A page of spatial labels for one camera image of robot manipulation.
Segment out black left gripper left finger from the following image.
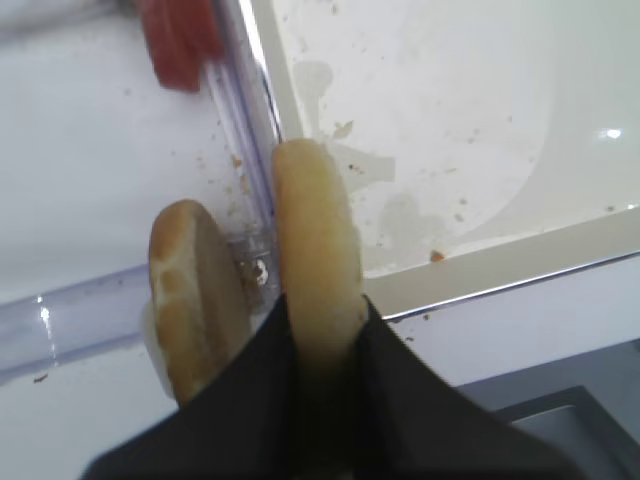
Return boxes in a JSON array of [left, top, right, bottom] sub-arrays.
[[82, 297, 301, 479]]

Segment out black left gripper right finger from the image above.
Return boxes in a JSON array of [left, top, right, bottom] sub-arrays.
[[352, 300, 633, 479]]

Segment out bun slice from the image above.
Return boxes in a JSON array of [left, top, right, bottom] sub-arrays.
[[273, 139, 368, 378], [148, 199, 252, 406]]

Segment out red tomato slices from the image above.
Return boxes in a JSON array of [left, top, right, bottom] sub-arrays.
[[136, 0, 225, 93]]

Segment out white metal tray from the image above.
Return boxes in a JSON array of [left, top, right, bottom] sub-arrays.
[[239, 1, 639, 321]]

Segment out left long clear divider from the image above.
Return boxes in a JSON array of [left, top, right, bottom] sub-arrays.
[[201, 0, 284, 236]]

